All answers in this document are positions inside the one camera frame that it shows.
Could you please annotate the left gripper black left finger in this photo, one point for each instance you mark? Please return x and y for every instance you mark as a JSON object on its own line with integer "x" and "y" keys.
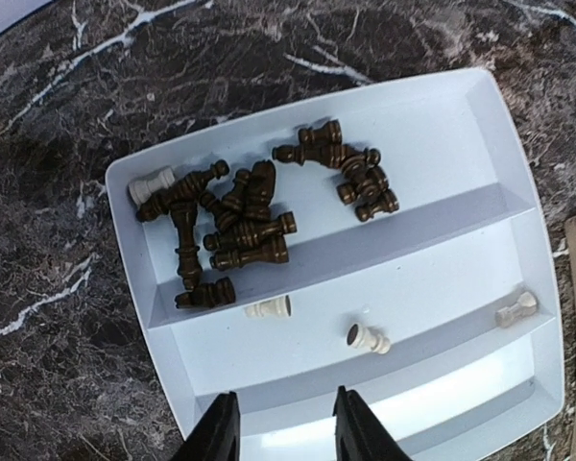
{"x": 216, "y": 437}

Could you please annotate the dark chess pieces pile lower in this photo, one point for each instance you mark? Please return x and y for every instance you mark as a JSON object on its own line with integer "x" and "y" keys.
{"x": 237, "y": 229}

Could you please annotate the white plastic divided tray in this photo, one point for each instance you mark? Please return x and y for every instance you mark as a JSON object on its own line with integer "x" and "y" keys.
{"x": 468, "y": 239}

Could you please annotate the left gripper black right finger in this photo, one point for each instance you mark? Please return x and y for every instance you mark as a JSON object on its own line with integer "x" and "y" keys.
{"x": 359, "y": 435}

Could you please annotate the white chess pawn lying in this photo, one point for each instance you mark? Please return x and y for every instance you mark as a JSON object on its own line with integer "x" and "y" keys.
{"x": 362, "y": 337}

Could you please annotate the dark chess pieces pile upper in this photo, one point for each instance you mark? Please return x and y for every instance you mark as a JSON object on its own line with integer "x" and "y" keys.
{"x": 366, "y": 185}

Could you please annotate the white rook among dark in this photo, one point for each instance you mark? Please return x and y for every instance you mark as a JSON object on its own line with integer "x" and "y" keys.
{"x": 142, "y": 189}

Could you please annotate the dark chess pieces pile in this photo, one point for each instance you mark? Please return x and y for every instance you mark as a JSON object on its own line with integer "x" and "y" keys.
{"x": 237, "y": 229}
{"x": 366, "y": 185}

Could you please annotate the white chess pawn upright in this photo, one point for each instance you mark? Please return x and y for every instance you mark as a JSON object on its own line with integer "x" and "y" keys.
{"x": 279, "y": 307}

